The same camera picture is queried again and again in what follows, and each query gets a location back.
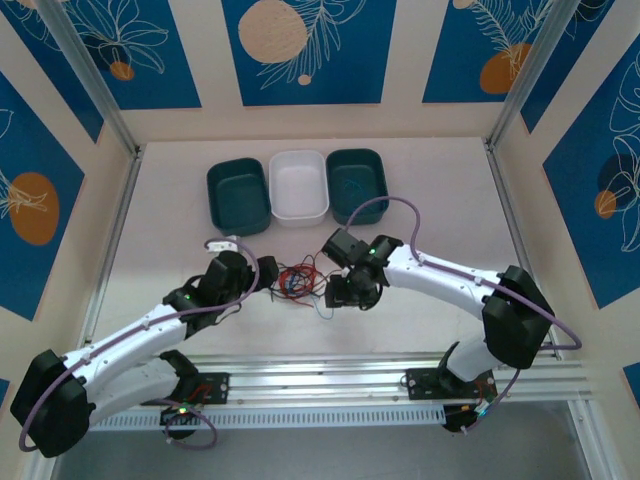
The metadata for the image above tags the thin red cable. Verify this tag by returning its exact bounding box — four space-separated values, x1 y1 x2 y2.
279 258 324 300
278 259 321 300

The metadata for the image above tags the teal plastic bin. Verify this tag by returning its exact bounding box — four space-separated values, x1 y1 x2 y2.
324 148 390 226
205 157 273 239

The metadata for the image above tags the white plastic bin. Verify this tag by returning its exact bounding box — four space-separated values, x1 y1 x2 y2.
268 149 330 229

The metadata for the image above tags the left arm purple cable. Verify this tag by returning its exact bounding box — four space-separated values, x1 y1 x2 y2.
18 237 261 454

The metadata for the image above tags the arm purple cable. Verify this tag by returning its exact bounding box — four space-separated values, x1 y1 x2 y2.
346 196 584 436
18 237 261 454

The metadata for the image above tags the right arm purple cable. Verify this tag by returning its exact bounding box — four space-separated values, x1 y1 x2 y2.
346 196 584 436

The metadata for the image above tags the aluminium mounting rail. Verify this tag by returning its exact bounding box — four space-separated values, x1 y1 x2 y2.
79 352 601 411

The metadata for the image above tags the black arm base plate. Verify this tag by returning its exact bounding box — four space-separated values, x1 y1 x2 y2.
196 372 231 405
404 367 499 401

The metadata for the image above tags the aluminium side rail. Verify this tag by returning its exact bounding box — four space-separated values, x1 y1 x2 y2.
79 149 144 351
487 142 561 361

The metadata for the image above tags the white slotted cable duct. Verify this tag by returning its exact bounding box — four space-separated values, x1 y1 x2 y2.
89 404 446 432

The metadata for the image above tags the aluminium frame post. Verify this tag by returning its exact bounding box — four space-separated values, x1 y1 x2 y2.
487 0 574 151
37 0 144 156

